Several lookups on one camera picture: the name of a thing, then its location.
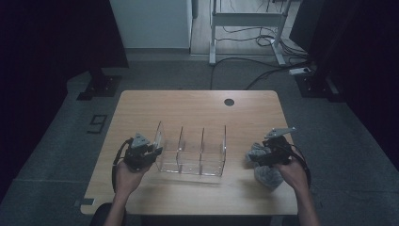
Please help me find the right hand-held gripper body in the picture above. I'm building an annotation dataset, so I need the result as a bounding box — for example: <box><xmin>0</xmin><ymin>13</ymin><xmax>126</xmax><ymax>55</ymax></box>
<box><xmin>263</xmin><ymin>126</ymin><xmax>297</xmax><ymax>166</ymax></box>

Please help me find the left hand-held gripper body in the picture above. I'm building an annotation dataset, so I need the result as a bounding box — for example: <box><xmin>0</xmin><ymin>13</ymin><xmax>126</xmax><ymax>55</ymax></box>
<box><xmin>123</xmin><ymin>133</ymin><xmax>158</xmax><ymax>172</ymax></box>

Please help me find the grey fluffy cloth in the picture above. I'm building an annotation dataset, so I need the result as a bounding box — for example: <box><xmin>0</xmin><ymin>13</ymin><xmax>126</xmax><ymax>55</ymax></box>
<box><xmin>244</xmin><ymin>141</ymin><xmax>285</xmax><ymax>190</ymax></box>

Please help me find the clear acrylic divided organizer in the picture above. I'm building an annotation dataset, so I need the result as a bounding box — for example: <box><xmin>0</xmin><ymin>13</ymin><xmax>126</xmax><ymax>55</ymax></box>
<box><xmin>152</xmin><ymin>121</ymin><xmax>229</xmax><ymax>178</ymax></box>

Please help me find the person's left hand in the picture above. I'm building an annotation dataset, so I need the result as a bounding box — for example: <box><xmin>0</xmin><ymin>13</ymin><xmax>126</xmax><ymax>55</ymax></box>
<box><xmin>113</xmin><ymin>160</ymin><xmax>152</xmax><ymax>196</ymax></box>

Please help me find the person's right hand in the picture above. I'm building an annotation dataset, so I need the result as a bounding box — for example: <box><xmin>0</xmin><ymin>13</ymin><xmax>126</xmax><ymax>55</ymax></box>
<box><xmin>276</xmin><ymin>156</ymin><xmax>311</xmax><ymax>193</ymax></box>

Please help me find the black stand base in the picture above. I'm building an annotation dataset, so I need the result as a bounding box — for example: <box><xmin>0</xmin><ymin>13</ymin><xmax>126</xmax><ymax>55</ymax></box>
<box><xmin>295</xmin><ymin>73</ymin><xmax>346</xmax><ymax>104</ymax></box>
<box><xmin>76</xmin><ymin>67</ymin><xmax>123</xmax><ymax>102</ymax></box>

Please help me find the person's dark clothing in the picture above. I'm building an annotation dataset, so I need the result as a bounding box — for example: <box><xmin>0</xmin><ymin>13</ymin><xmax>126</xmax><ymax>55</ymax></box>
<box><xmin>88</xmin><ymin>202</ymin><xmax>299</xmax><ymax>226</ymax></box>

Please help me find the white power strip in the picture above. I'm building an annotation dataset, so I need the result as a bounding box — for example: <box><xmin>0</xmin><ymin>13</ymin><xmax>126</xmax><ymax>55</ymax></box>
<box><xmin>288</xmin><ymin>66</ymin><xmax>311</xmax><ymax>76</ymax></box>

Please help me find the dark curtain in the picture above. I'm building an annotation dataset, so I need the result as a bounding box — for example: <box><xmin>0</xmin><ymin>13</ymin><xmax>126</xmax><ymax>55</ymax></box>
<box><xmin>289</xmin><ymin>0</ymin><xmax>399</xmax><ymax>173</ymax></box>
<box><xmin>0</xmin><ymin>0</ymin><xmax>130</xmax><ymax>202</ymax></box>

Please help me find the white cabinet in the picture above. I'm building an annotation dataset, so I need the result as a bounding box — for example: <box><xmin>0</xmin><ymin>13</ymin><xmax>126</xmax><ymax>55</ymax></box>
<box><xmin>109</xmin><ymin>0</ymin><xmax>193</xmax><ymax>50</ymax></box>

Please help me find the left hand-held gripper cable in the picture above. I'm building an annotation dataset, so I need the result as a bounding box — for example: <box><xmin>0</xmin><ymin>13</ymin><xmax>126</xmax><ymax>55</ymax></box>
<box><xmin>111</xmin><ymin>137</ymin><xmax>133</xmax><ymax>193</ymax></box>

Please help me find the hand-held gripper cable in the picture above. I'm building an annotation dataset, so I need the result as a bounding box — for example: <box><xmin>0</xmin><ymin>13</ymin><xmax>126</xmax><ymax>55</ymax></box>
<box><xmin>289</xmin><ymin>143</ymin><xmax>312</xmax><ymax>190</ymax></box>
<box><xmin>111</xmin><ymin>137</ymin><xmax>133</xmax><ymax>193</ymax></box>

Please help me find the right hand-held gripper cable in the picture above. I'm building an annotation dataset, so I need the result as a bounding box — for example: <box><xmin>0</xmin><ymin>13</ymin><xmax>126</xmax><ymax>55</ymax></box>
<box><xmin>289</xmin><ymin>143</ymin><xmax>312</xmax><ymax>190</ymax></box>

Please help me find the long black floor cable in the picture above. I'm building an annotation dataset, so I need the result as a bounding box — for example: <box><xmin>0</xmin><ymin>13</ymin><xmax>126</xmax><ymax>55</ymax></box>
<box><xmin>209</xmin><ymin>56</ymin><xmax>285</xmax><ymax>90</ymax></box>
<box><xmin>244</xmin><ymin>60</ymin><xmax>314</xmax><ymax>91</ymax></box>

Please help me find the tangle of black cables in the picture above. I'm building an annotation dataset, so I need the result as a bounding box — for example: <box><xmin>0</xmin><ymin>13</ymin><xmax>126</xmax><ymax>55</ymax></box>
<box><xmin>215</xmin><ymin>25</ymin><xmax>311</xmax><ymax>59</ymax></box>

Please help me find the white metal desk frame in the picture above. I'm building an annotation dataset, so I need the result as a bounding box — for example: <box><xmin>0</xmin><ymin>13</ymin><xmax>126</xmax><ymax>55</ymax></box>
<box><xmin>208</xmin><ymin>0</ymin><xmax>293</xmax><ymax>67</ymax></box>

